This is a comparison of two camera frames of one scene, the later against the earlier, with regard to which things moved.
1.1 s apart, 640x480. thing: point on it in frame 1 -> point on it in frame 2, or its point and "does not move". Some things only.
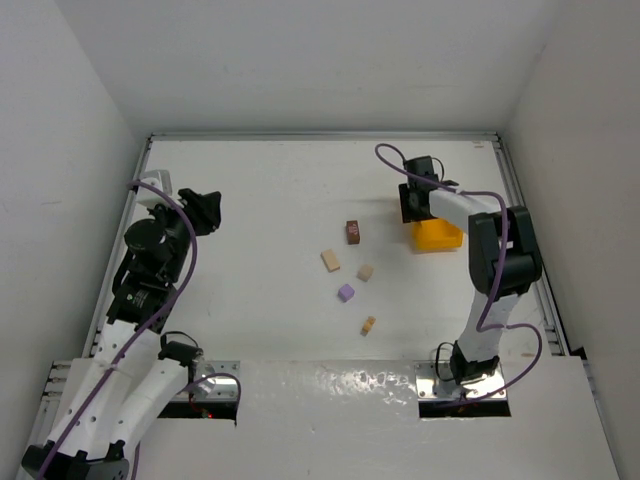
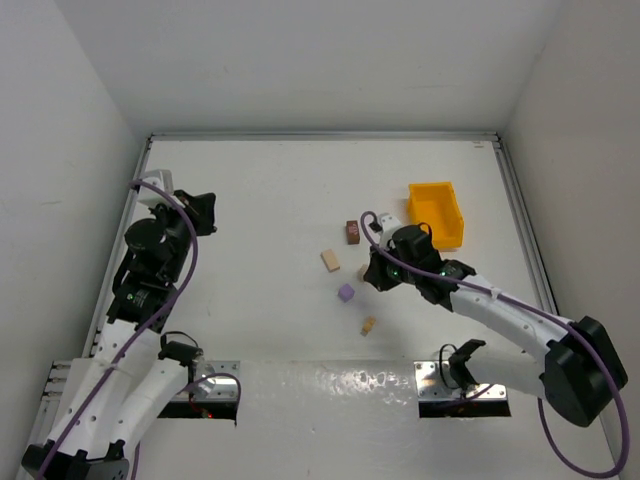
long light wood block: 330,260 does not move
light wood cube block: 365,272 does not move
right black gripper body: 409,205 -> 376,273
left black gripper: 195,213 does not move
